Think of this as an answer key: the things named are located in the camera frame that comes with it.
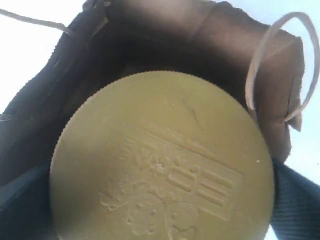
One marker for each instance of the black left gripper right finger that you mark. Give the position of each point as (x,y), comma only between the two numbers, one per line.
(296,212)

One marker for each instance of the clear nut jar yellow lid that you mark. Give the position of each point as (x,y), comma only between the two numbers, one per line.
(161,155)

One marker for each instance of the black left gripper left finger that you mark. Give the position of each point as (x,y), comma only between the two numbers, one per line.
(25,212)

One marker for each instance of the brown paper bag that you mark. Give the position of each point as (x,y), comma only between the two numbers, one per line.
(112,39)

